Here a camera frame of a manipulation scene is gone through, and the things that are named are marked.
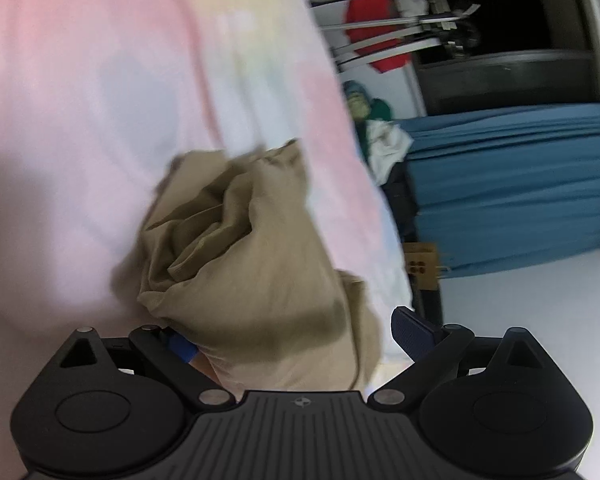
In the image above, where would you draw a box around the cardboard box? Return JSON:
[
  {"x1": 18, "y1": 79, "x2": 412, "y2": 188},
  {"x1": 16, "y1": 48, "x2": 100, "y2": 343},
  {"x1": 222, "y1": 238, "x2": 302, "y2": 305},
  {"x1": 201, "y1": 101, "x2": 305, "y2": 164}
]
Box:
[{"x1": 402, "y1": 242, "x2": 438, "y2": 291}]

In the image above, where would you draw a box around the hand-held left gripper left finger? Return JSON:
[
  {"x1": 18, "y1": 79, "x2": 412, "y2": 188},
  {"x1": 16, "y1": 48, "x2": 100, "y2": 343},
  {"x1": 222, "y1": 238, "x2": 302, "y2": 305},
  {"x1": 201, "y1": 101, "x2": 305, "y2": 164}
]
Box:
[{"x1": 60, "y1": 325, "x2": 236, "y2": 411}]

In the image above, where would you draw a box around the garment steamer stand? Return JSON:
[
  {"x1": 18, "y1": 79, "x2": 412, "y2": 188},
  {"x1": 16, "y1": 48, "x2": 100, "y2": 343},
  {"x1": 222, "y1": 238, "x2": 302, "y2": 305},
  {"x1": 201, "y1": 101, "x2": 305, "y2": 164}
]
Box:
[{"x1": 302, "y1": 0, "x2": 481, "y2": 68}]

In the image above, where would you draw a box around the tan t-shirt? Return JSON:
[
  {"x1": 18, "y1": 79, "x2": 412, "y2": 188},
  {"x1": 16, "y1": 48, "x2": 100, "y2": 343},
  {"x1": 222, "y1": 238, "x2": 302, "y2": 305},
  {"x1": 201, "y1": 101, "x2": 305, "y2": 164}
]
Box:
[{"x1": 111, "y1": 139, "x2": 383, "y2": 393}]

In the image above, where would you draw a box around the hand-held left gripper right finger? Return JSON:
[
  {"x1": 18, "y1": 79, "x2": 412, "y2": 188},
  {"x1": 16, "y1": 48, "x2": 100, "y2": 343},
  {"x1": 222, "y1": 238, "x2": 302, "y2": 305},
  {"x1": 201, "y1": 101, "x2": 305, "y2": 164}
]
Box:
[{"x1": 367, "y1": 306, "x2": 551, "y2": 411}]

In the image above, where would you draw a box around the blue curtain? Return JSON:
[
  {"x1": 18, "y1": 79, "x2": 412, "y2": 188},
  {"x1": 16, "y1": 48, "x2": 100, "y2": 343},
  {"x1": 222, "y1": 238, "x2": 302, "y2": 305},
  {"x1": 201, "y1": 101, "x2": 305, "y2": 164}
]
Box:
[{"x1": 405, "y1": 102, "x2": 600, "y2": 278}]

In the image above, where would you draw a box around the pastel tie-dye bed sheet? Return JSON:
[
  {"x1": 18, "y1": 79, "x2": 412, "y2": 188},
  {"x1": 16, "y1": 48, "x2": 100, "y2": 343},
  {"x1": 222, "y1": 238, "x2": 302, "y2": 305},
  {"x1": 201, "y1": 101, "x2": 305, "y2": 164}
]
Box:
[{"x1": 0, "y1": 0, "x2": 416, "y2": 461}]

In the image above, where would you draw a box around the red garment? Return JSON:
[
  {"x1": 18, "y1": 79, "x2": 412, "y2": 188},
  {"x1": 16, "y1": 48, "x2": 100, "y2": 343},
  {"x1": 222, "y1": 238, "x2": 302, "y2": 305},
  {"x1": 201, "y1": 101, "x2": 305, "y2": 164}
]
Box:
[{"x1": 344, "y1": 0, "x2": 411, "y2": 73}]

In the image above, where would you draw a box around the white garment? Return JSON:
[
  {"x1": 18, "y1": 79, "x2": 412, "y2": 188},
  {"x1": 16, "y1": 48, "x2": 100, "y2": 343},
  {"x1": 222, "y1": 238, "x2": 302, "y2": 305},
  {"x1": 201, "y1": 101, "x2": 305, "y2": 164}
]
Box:
[{"x1": 367, "y1": 120, "x2": 413, "y2": 186}]

